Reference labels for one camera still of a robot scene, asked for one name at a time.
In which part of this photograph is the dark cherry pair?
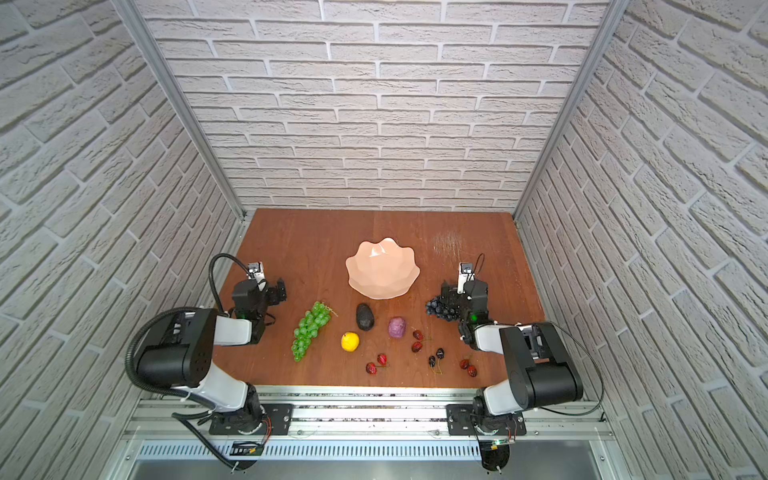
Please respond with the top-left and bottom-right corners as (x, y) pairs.
(428, 348), (445, 369)

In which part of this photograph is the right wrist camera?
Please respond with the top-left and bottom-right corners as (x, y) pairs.
(457, 262), (474, 294)

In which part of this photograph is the black avocado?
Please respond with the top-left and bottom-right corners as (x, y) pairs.
(355, 303), (375, 332)

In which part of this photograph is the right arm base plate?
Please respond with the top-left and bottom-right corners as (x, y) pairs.
(446, 404), (527, 438)

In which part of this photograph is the red cherry pair middle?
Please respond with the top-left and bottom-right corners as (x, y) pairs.
(411, 330), (424, 353)

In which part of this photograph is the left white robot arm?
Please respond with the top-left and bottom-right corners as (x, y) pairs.
(125, 279), (287, 435)

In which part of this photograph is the red cherry pair front left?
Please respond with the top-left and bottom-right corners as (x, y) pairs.
(365, 353), (389, 375)

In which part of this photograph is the right corner aluminium post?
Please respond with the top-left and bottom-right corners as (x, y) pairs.
(512, 0), (631, 221)

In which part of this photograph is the right thin black cable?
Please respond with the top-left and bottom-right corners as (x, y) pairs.
(473, 253), (606, 418)

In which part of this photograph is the corner aluminium post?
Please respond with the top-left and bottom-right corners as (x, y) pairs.
(512, 0), (631, 221)
(113, 0), (247, 221)

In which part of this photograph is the purple plum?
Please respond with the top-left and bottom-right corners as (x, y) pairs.
(387, 317), (407, 339)

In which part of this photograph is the aluminium mounting rail frame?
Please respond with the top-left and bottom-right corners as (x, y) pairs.
(103, 386), (629, 479)

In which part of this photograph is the red cherry pair right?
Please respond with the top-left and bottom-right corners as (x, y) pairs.
(459, 358), (478, 377)

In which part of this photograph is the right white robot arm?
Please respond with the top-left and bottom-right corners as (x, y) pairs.
(430, 280), (583, 433)

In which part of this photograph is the left corner aluminium post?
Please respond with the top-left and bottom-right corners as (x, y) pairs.
(113, 0), (247, 221)

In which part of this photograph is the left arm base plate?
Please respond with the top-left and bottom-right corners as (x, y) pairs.
(209, 403), (294, 436)

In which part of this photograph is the left black corrugated cable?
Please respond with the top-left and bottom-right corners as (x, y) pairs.
(124, 252), (253, 472)

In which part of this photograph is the yellow lemon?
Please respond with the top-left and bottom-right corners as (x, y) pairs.
(341, 332), (360, 352)

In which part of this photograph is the pink wavy fruit bowl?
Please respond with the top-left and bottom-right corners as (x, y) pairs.
(345, 238), (420, 300)

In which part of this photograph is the green grape bunch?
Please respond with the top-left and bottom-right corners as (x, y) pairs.
(291, 302), (336, 362)

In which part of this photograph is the dark blue grape bunch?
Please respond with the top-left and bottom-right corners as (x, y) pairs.
(426, 296), (460, 322)

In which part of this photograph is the red cherry pair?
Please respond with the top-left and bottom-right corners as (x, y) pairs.
(411, 330), (424, 353)
(365, 353), (389, 375)
(459, 358), (478, 377)

